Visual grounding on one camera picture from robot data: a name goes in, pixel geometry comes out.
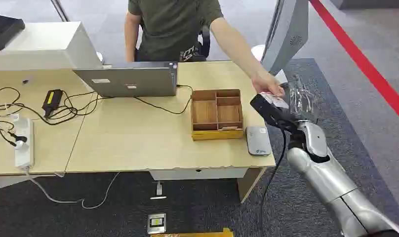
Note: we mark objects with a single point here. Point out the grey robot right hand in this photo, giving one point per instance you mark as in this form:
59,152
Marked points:
271,113

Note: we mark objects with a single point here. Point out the person's left hand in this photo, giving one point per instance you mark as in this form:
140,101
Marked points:
266,83

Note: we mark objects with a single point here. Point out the white red printed card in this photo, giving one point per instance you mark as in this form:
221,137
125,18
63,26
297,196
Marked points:
275,99

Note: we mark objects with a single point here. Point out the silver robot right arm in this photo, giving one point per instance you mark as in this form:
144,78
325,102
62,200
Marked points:
337,183

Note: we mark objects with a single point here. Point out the white flat router device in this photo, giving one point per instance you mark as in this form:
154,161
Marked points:
258,140

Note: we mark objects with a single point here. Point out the white round base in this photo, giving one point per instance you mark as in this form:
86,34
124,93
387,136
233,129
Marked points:
257,52

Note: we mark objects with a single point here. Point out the pale card in wooden box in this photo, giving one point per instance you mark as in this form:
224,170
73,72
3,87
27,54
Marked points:
229,128

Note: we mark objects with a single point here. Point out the white kiosk stand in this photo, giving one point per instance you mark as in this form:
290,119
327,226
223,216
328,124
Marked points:
286,36

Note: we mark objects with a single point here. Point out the wooden compartment box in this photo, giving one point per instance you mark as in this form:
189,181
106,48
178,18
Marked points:
216,113

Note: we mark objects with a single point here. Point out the black office chair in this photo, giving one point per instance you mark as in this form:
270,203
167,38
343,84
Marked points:
205,42

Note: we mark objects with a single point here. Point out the wooden desk leg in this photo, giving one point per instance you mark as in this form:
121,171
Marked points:
248,184

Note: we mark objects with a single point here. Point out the white desk crossbeam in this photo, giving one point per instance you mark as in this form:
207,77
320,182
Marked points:
199,173

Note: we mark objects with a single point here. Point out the person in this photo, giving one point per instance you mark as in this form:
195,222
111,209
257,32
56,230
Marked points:
170,26

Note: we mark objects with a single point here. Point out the grey laptop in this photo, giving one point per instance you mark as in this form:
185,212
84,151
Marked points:
130,81

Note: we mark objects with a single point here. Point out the yellow floor marker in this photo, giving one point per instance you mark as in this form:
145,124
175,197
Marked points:
199,234

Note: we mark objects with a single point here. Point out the silver floor socket box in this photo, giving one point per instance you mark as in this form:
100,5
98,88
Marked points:
156,223

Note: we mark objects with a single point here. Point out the black power adapter yellow label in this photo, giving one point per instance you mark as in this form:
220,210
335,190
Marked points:
52,101

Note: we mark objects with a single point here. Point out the metal pole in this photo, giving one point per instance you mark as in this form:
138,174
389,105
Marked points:
59,9

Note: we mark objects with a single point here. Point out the white monitor housing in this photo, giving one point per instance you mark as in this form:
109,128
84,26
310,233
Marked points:
45,45

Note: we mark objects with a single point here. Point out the white power strip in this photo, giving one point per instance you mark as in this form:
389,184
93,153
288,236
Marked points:
23,144

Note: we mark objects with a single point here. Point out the black plug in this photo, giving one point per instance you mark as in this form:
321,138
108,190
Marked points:
19,138

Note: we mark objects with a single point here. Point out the black device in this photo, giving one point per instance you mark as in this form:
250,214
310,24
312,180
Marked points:
3,31

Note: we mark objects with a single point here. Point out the small white floor bracket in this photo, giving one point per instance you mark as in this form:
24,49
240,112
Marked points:
158,193

